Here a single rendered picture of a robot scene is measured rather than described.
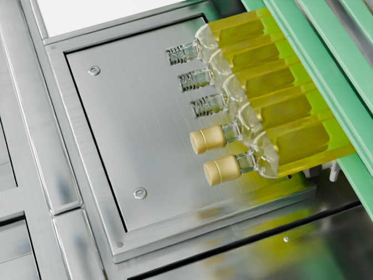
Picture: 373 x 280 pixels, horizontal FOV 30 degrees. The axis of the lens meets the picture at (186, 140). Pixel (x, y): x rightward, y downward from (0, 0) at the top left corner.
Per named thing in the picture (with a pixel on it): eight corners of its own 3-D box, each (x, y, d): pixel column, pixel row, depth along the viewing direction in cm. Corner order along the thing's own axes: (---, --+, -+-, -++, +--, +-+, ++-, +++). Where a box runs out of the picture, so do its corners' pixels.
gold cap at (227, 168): (241, 168, 96) (211, 177, 96) (240, 182, 99) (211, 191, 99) (231, 149, 99) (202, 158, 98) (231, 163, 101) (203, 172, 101)
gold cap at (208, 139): (216, 130, 104) (188, 139, 104) (217, 119, 101) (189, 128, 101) (225, 150, 103) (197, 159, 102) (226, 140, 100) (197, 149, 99)
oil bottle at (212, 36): (307, 16, 120) (190, 50, 116) (310, -9, 115) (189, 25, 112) (321, 38, 117) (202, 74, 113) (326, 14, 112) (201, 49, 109)
